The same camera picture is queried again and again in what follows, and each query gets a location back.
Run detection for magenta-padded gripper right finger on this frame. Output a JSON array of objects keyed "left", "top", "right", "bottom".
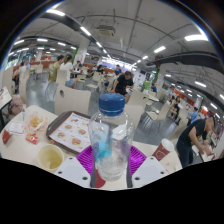
[{"left": 126, "top": 145, "right": 171, "bottom": 189}]

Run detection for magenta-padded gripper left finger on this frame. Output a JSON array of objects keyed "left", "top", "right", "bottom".
[{"left": 54, "top": 145, "right": 100, "bottom": 189}]

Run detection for clear blue-capped water bottle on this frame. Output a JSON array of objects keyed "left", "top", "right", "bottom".
[{"left": 88, "top": 92, "right": 136, "bottom": 182}]

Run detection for red paper cup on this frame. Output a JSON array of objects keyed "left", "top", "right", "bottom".
[{"left": 151, "top": 138, "right": 175, "bottom": 162}]

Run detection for flat round red coaster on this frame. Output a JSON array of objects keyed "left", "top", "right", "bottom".
[{"left": 94, "top": 169, "right": 107, "bottom": 189}]

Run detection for printed paper tray liner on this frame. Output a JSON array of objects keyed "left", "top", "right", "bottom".
[{"left": 49, "top": 113, "right": 92, "bottom": 153}]

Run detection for cream plastic cup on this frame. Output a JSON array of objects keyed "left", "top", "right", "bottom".
[{"left": 37, "top": 143, "right": 65, "bottom": 174}]

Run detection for cream chair with round hole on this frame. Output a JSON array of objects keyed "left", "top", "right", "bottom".
[
  {"left": 54, "top": 84, "right": 92, "bottom": 116},
  {"left": 123, "top": 103, "right": 145, "bottom": 131}
]

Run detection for dark brown food tray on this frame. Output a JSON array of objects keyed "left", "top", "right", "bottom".
[{"left": 45, "top": 110, "right": 93, "bottom": 155}]

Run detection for small red sauce packet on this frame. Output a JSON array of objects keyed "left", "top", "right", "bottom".
[{"left": 25, "top": 133, "right": 39, "bottom": 145}]

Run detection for person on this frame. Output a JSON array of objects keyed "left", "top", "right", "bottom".
[
  {"left": 59, "top": 54, "right": 75, "bottom": 88},
  {"left": 110, "top": 70, "right": 135, "bottom": 104},
  {"left": 48, "top": 54, "right": 64, "bottom": 83},
  {"left": 175, "top": 115, "right": 218, "bottom": 169}
]

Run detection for group of cream chairs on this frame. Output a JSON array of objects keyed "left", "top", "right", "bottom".
[{"left": 3, "top": 64, "right": 188, "bottom": 134}]

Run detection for clear food bag with fries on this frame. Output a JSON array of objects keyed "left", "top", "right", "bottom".
[{"left": 23, "top": 111, "right": 49, "bottom": 134}]

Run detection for white printed card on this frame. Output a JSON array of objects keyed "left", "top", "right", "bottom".
[{"left": 8, "top": 120, "right": 25, "bottom": 135}]

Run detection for small teal bottle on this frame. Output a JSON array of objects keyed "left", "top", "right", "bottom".
[{"left": 21, "top": 103, "right": 27, "bottom": 122}]

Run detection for red flat box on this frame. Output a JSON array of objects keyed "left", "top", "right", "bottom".
[{"left": 1, "top": 129, "right": 12, "bottom": 145}]

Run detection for pink backpack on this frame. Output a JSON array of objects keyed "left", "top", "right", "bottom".
[{"left": 9, "top": 94, "right": 24, "bottom": 116}]

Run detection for white side table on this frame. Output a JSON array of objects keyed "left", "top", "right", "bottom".
[{"left": 0, "top": 86, "right": 14, "bottom": 111}]

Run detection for ceiling air conditioner unit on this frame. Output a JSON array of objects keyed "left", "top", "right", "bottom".
[{"left": 96, "top": 24, "right": 116, "bottom": 38}]

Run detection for ceiling light strips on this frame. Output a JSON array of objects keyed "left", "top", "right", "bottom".
[{"left": 8, "top": 8, "right": 224, "bottom": 111}]

